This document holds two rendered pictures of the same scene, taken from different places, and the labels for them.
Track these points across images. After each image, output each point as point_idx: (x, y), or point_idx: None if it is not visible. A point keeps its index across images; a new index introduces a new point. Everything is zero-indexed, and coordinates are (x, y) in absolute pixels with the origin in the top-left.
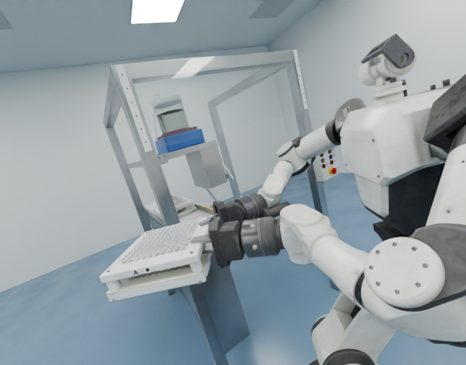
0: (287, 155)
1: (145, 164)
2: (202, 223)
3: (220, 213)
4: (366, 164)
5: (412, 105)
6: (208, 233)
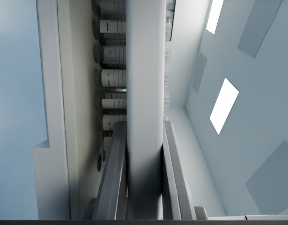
0: None
1: (227, 217)
2: (173, 126)
3: (253, 220)
4: None
5: None
6: (142, 66)
